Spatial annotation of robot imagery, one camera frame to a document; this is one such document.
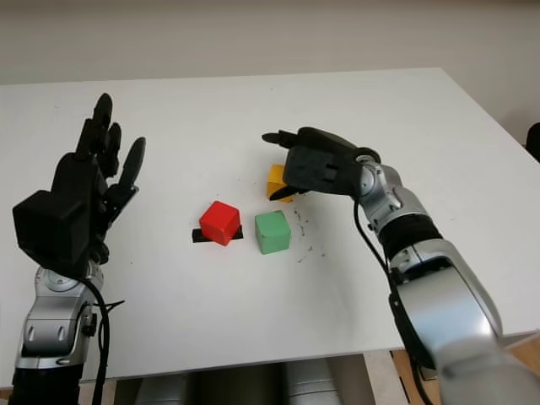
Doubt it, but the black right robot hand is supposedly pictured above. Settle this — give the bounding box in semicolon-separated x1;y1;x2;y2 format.
261;126;381;202

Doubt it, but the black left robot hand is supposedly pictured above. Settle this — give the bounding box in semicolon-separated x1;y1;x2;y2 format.
49;92;148;265

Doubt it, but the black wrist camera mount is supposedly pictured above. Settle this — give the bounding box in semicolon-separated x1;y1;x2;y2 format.
282;144;362;198
12;190;97;280

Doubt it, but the red wooden block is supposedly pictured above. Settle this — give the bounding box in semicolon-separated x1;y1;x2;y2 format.
198;200;241;246

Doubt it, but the grey left robot leg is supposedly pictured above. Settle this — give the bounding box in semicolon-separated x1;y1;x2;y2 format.
133;370;191;405

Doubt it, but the black chair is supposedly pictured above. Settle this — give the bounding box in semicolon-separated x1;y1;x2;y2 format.
526;124;540;164

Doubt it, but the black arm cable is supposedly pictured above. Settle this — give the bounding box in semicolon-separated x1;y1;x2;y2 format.
353;197;435;405
84;278;127;405

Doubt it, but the yellow wooden block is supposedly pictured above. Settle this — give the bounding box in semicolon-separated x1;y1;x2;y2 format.
265;164;296;203

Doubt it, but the grey right robot leg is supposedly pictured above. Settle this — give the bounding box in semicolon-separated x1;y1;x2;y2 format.
281;358;338;405

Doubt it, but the green wooden block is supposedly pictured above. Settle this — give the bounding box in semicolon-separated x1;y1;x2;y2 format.
254;209;293;257

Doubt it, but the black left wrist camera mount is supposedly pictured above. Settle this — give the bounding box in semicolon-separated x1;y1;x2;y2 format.
12;190;97;280

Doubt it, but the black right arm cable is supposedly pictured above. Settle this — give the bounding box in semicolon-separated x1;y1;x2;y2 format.
353;197;435;405

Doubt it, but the white table frame bar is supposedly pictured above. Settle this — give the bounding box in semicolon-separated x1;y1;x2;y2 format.
363;350;408;405

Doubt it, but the grey robot leg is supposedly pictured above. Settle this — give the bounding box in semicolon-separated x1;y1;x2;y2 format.
133;370;191;405
281;358;338;405

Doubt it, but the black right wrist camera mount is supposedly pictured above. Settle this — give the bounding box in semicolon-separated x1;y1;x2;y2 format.
282;144;362;198

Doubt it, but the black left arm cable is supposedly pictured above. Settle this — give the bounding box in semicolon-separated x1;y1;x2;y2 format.
84;278;127;405

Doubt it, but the black tape strip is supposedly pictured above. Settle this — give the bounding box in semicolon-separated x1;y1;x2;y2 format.
190;227;245;245

